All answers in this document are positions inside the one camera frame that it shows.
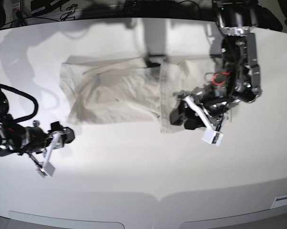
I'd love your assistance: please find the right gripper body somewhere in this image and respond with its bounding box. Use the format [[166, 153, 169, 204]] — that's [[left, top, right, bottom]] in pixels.
[[19, 120, 54, 154]]

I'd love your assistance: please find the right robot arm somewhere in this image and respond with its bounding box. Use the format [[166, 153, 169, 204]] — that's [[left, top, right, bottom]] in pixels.
[[0, 84, 75, 157]]

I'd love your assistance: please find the white label sticker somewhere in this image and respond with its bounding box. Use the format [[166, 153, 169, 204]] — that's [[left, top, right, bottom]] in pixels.
[[270, 195, 287, 209]]

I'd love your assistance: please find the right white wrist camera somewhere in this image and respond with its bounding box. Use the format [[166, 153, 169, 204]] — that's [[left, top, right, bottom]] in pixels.
[[29, 131, 62, 178]]

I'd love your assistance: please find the light grey T-shirt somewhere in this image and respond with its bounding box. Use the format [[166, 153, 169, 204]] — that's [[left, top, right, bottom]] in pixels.
[[60, 58, 221, 134]]

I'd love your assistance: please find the black cable bundle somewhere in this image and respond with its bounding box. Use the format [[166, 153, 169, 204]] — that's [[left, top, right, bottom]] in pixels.
[[54, 0, 87, 21]]

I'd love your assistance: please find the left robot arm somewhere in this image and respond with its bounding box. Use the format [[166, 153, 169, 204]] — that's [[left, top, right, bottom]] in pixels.
[[161, 0, 262, 133]]

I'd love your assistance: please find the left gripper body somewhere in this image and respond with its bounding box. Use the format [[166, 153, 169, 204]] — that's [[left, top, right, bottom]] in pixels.
[[179, 85, 234, 124]]

